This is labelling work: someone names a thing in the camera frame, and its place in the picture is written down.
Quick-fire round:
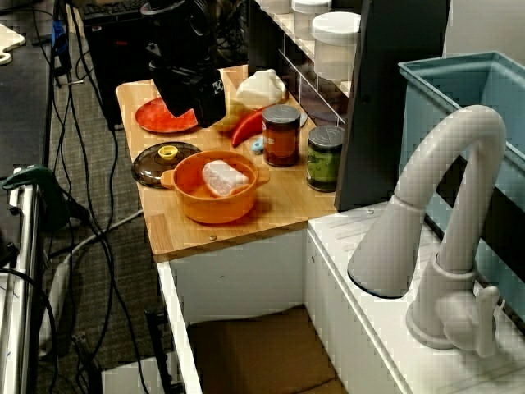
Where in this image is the brown beans can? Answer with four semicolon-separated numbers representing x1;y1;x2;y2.
261;103;303;168

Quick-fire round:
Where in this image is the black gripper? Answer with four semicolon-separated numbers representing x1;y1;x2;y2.
148;61;228;128

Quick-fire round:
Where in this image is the teal plastic bin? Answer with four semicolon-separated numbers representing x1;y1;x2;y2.
397;50;525;329

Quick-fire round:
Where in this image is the green clamp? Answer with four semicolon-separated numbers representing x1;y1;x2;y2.
1;163;71;233

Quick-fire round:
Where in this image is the white plastic bottle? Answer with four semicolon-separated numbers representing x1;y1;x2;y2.
234;68;290;112

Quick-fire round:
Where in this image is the black computer tower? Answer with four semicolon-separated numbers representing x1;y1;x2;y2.
80;4;167;129

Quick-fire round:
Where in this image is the small printed jar white lid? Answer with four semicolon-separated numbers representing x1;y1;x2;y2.
290;0;332;40

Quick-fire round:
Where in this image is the green toy can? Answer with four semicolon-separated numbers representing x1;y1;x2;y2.
306;124;347;193

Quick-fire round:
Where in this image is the orange toy pot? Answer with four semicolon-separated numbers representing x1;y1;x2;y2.
160;149;272;225

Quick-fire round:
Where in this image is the white cutting board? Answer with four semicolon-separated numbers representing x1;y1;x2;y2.
0;22;27;66

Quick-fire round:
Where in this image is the silver metal rail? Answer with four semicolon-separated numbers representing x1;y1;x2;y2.
0;166;47;394

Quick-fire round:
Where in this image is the brown cardboard sheet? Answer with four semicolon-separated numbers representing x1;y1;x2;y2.
186;306;349;394

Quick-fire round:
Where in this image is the black cable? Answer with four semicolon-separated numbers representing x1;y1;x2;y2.
48;0;153;394

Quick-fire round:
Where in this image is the clear pot lid yellow knob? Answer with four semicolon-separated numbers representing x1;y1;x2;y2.
130;141;204;190

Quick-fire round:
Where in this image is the grey cable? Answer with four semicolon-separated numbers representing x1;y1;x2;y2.
48;208;144;259

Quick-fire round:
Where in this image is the blue cable connector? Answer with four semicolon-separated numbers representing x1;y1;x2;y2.
51;19;69;57

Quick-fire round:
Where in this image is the white box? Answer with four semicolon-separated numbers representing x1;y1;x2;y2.
100;355;182;394

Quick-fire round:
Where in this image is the grey toy faucet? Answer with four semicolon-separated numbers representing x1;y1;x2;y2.
347;104;508;357

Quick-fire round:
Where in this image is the white toy kitchen cabinet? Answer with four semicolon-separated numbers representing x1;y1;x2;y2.
157;203;525;394

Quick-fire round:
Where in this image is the black keyboard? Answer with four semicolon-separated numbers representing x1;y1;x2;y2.
77;0;145;20

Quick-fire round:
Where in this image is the tall printed jar white lid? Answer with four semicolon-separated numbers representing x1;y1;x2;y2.
310;11;362;81

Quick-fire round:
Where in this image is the red toy pepper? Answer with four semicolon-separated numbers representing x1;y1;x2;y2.
231;105;272;148

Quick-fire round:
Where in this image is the red orange plate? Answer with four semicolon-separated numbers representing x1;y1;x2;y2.
135;97;200;135

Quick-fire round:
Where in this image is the white power strip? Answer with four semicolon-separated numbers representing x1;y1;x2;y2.
37;253;73;359

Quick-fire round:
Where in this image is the black shelf unit with tiles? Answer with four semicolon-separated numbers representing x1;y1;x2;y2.
247;0;452;213

